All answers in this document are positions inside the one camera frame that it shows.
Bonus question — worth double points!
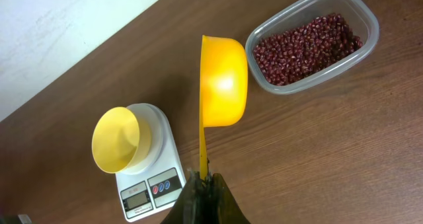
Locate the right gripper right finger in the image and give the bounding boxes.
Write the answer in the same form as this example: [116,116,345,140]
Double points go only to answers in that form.
[206,173,250,224]

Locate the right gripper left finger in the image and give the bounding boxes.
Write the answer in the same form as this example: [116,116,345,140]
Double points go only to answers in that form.
[161,171,206,224]

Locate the yellow plastic measuring scoop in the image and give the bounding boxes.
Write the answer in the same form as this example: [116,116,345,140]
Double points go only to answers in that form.
[199,36,248,180]

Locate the white digital kitchen scale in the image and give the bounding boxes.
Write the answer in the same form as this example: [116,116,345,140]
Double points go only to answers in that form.
[116,103,186,223]

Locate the pale yellow plastic bowl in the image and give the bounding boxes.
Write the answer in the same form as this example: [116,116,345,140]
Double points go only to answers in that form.
[91,107,152,174]

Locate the red adzuki beans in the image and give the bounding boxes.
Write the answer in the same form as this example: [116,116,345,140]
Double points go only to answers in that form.
[252,13,363,86]

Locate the clear plastic food container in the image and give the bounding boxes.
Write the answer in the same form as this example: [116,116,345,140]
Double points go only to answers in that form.
[245,0,379,94]

